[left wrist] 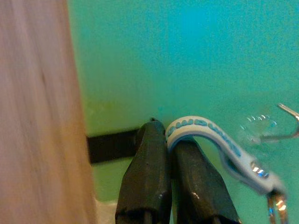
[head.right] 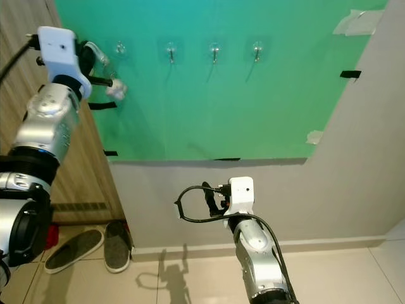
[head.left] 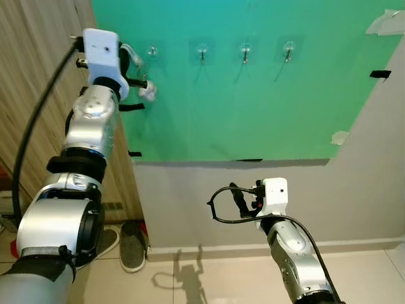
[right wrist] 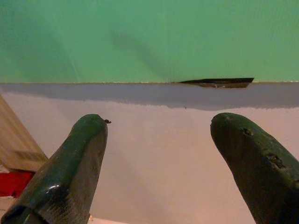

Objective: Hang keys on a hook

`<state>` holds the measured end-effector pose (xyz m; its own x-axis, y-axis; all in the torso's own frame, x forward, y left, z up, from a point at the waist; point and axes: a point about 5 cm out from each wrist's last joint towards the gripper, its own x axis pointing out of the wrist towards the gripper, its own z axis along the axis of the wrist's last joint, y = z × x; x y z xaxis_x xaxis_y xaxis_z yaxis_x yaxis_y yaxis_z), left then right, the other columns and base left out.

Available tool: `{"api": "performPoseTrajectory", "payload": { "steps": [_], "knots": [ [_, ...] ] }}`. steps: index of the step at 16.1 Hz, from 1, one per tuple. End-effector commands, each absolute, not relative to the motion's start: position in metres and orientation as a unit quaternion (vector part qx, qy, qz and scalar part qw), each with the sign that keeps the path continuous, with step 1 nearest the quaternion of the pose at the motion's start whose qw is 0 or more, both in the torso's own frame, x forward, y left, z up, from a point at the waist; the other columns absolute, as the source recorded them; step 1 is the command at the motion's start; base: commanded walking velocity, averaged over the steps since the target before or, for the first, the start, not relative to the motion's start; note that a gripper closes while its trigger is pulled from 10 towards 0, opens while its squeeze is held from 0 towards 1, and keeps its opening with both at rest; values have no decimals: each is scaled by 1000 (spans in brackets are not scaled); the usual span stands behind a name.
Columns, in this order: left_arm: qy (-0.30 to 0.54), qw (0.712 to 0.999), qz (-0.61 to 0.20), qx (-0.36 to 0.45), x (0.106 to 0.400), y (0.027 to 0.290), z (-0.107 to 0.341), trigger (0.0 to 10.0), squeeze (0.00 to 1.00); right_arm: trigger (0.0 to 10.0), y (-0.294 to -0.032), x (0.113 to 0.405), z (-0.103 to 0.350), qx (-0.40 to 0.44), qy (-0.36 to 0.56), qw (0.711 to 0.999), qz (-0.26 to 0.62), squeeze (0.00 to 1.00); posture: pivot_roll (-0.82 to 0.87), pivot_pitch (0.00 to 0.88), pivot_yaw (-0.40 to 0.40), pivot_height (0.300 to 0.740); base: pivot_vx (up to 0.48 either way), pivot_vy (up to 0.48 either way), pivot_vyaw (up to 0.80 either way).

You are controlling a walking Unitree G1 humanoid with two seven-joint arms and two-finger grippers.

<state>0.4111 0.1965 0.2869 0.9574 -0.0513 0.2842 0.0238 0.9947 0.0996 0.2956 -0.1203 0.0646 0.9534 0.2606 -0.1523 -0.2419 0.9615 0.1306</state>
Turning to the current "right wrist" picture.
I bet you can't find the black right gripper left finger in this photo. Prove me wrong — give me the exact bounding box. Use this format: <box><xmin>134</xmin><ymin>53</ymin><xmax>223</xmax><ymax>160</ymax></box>
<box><xmin>0</xmin><ymin>113</ymin><xmax>112</xmax><ymax>224</ymax></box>

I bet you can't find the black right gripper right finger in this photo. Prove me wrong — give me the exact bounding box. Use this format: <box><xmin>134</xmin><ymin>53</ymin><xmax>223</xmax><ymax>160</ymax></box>
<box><xmin>210</xmin><ymin>112</ymin><xmax>299</xmax><ymax>224</ymax></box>

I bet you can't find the red cloth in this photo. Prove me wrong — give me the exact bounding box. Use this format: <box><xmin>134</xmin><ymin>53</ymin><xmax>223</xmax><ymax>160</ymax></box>
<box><xmin>0</xmin><ymin>171</ymin><xmax>36</xmax><ymax>199</ymax></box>

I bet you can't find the light wooden door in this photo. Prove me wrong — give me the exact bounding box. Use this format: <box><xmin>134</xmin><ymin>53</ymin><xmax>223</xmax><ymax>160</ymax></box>
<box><xmin>0</xmin><ymin>95</ymin><xmax>49</xmax><ymax>173</ymax></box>

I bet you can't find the green board with hooks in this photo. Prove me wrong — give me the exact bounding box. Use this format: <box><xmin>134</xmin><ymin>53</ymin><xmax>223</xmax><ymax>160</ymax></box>
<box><xmin>0</xmin><ymin>0</ymin><xmax>299</xmax><ymax>84</ymax></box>

